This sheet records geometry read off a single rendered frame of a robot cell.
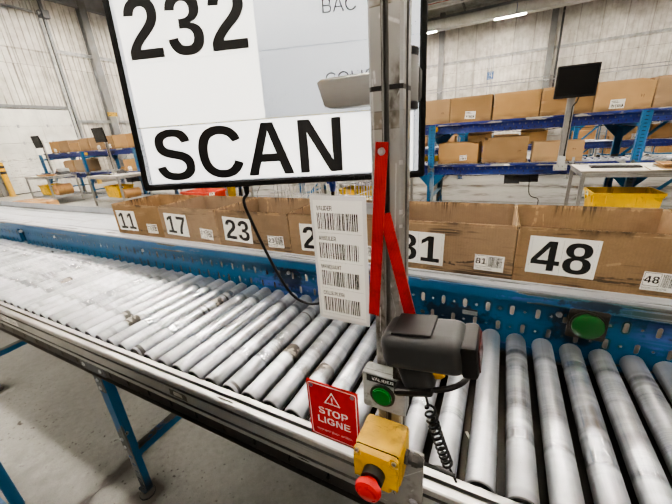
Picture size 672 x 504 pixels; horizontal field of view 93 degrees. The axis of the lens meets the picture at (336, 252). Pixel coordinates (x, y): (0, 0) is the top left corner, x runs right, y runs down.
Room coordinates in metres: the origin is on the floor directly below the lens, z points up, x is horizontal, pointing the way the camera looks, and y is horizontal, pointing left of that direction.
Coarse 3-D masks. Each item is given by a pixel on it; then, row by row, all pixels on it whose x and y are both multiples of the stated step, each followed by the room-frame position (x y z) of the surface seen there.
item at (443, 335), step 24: (384, 336) 0.34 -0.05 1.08; (408, 336) 0.33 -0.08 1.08; (432, 336) 0.32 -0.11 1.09; (456, 336) 0.31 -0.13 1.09; (480, 336) 0.32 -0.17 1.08; (408, 360) 0.32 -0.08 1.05; (432, 360) 0.31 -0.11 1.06; (456, 360) 0.29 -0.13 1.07; (480, 360) 0.29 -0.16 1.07; (408, 384) 0.33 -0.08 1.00; (432, 384) 0.32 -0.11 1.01
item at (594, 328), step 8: (576, 320) 0.70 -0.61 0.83; (584, 320) 0.69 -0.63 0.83; (592, 320) 0.68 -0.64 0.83; (600, 320) 0.68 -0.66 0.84; (576, 328) 0.70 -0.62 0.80; (584, 328) 0.69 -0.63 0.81; (592, 328) 0.68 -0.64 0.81; (600, 328) 0.67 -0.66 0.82; (584, 336) 0.69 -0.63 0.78; (592, 336) 0.68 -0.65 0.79
